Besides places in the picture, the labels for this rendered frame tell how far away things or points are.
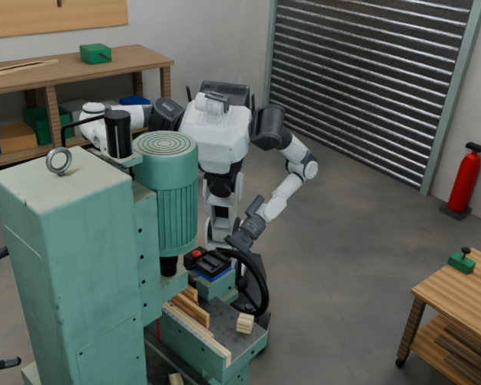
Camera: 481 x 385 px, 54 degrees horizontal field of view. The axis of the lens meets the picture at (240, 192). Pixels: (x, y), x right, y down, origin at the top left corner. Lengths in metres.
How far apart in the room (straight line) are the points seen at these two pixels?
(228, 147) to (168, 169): 0.66
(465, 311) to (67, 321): 1.80
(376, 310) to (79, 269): 2.25
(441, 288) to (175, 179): 1.64
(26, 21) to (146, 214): 3.47
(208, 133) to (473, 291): 1.49
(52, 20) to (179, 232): 3.49
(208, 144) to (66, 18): 2.98
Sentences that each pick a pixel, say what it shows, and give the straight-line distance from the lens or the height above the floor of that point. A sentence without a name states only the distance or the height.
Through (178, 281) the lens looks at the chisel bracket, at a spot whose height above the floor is 1.05.
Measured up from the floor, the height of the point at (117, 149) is 1.55.
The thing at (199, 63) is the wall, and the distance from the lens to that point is 5.46.
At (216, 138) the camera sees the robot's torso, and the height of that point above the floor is 1.28.
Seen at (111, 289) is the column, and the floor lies 1.25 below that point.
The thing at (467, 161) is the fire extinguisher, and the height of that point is 0.48.
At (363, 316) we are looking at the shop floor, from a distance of 3.01.
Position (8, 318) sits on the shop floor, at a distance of 3.05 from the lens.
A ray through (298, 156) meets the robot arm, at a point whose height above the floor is 1.18.
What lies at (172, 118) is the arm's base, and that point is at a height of 1.33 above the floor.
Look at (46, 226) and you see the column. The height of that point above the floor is 1.49.
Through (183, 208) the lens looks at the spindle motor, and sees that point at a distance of 1.27.
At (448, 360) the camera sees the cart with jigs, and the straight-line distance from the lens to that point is 2.66.
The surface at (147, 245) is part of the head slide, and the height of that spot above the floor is 1.28.
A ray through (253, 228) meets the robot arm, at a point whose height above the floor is 0.94.
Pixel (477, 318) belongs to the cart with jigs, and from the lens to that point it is 2.43.
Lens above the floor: 2.04
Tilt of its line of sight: 31 degrees down
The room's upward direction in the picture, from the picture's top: 3 degrees clockwise
